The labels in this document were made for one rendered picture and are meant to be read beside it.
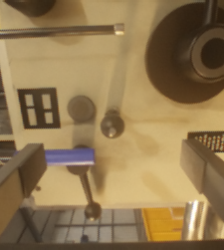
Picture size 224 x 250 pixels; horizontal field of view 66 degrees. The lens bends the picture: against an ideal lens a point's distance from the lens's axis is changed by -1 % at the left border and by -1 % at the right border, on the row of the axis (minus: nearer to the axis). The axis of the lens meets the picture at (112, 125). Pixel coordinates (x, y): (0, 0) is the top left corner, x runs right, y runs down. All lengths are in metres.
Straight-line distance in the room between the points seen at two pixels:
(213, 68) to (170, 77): 0.07
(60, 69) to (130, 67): 0.11
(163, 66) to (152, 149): 0.15
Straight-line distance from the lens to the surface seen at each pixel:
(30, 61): 0.33
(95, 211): 0.36
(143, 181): 0.37
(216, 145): 0.38
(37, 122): 0.34
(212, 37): 0.26
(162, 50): 0.29
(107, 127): 0.22
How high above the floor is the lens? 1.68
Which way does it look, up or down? 1 degrees up
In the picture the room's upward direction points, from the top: 92 degrees counter-clockwise
